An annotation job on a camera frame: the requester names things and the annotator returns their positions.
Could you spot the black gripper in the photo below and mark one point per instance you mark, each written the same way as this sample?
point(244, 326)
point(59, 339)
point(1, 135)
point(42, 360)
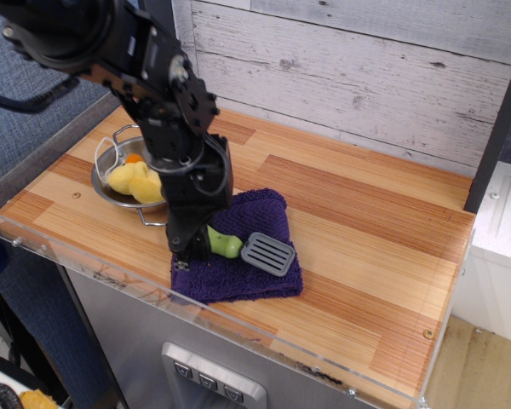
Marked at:
point(195, 190)

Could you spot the green handled grey spatula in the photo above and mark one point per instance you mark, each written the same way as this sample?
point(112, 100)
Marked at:
point(259, 250)

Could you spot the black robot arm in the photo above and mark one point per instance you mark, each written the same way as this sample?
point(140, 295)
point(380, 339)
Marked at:
point(126, 50)

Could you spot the purple terry cloth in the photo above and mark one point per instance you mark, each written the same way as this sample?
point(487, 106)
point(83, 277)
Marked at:
point(218, 279)

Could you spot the yellow plush duck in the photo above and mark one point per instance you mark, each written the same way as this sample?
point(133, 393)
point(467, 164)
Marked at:
point(135, 178)

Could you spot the stainless steel cabinet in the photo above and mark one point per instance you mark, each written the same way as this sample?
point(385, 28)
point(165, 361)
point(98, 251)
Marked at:
point(131, 332)

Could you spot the silver button control panel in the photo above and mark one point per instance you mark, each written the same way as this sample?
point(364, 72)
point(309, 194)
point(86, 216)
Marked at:
point(197, 382)

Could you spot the clear acrylic front guard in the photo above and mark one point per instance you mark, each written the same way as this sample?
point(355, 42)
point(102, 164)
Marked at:
point(375, 299)

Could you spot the white side cabinet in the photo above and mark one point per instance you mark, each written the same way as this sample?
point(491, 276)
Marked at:
point(483, 292)

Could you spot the stainless steel bowl with handles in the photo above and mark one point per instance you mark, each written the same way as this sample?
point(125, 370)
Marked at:
point(110, 154)

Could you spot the dark grey right post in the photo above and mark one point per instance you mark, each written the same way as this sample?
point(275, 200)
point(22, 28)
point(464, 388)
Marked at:
point(492, 152)

